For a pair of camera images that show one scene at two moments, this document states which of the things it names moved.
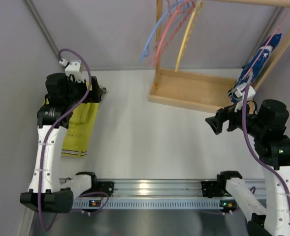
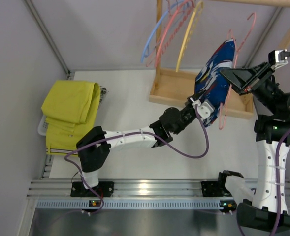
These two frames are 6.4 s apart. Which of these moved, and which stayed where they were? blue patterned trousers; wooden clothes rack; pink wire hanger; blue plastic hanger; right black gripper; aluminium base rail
Moved: pink wire hanger; blue patterned trousers; right black gripper
Stayed: wooden clothes rack; blue plastic hanger; aluminium base rail
